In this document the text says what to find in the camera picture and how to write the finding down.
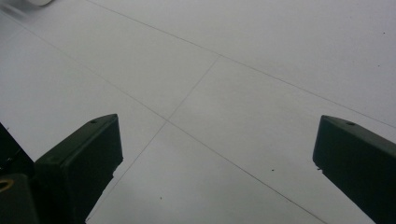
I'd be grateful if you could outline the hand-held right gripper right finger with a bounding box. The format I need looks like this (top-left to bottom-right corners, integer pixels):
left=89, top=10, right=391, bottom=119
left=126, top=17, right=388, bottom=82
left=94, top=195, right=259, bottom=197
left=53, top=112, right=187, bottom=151
left=312, top=114, right=396, bottom=224

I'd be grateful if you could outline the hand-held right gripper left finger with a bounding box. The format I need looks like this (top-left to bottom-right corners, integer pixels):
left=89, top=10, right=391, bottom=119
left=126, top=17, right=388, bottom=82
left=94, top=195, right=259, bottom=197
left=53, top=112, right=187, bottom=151
left=33, top=113, right=124, bottom=224

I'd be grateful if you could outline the white plastic bin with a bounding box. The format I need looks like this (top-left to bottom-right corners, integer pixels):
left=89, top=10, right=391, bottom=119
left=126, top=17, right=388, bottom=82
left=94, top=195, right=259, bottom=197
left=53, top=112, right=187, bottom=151
left=25, top=0, right=53, bottom=7

